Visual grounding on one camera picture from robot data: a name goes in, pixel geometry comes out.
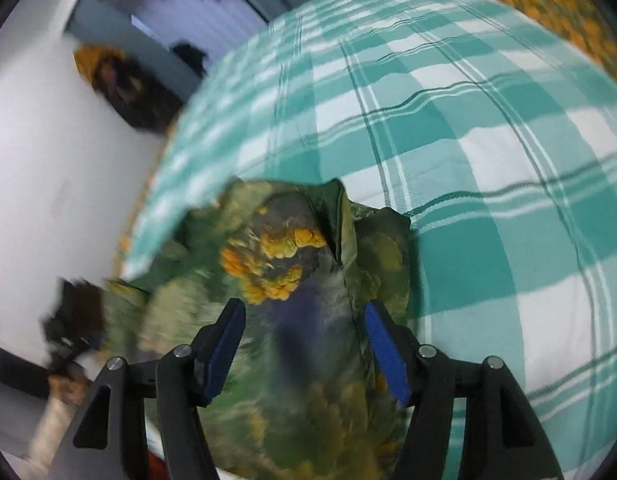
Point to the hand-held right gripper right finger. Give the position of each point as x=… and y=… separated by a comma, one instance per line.
x=386, y=355

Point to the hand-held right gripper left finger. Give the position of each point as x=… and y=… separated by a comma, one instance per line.
x=223, y=355

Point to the green landscape print jacket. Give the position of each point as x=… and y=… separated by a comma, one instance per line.
x=298, y=270

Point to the person's orange fleece clothing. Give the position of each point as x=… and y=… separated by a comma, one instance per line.
x=161, y=466

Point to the green checked blanket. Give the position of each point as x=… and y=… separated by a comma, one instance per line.
x=463, y=160

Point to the dark hanging coat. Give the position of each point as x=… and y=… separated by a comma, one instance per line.
x=136, y=95

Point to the hooded brown coat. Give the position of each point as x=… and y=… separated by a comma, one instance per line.
x=91, y=60

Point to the black hanging garment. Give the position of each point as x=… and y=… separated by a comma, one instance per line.
x=189, y=56

